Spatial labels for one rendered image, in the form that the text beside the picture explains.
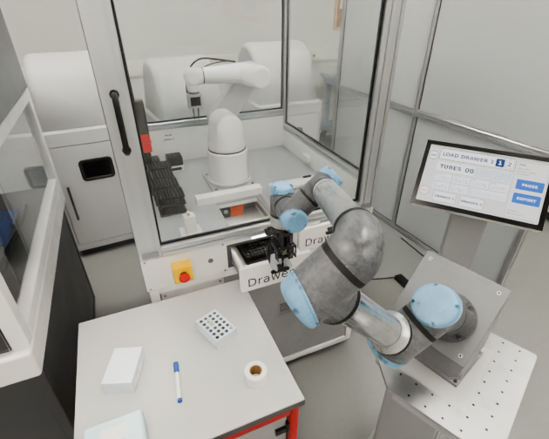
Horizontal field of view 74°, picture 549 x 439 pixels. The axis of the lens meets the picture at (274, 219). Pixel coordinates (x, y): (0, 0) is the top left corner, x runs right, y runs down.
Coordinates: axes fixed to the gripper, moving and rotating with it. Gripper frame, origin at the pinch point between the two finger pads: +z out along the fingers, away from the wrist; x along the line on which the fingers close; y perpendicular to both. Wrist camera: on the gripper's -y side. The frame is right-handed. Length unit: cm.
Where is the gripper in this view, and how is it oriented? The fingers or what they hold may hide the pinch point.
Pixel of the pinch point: (278, 266)
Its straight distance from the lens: 136.1
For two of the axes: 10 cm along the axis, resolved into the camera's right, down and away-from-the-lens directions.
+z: 0.0, 8.5, 5.2
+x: 9.2, -2.1, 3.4
